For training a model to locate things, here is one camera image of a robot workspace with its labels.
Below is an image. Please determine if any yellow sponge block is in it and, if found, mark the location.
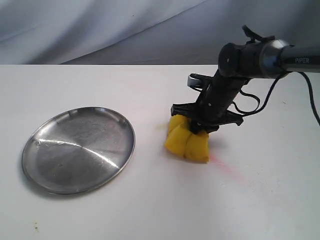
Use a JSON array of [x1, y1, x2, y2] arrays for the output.
[[164, 115, 210, 164]]

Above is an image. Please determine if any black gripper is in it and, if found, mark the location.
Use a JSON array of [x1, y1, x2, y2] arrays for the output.
[[170, 70, 248, 134]]

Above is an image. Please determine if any black cable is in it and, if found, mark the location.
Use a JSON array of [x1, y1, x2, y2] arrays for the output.
[[228, 24, 320, 126]]

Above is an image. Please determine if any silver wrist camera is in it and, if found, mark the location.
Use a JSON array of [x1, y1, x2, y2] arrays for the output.
[[187, 73, 213, 89]]

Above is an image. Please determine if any grey-white backdrop cloth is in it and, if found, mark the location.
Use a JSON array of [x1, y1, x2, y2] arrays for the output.
[[0, 0, 320, 65]]

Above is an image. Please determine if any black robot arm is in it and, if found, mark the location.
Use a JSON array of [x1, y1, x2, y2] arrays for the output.
[[170, 39, 320, 134]]

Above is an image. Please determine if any round stainless steel plate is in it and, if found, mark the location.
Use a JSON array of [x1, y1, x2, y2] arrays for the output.
[[21, 106, 136, 195]]

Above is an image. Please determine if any pale yellow liquid spill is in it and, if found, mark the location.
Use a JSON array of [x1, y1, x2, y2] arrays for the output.
[[155, 123, 169, 131]]

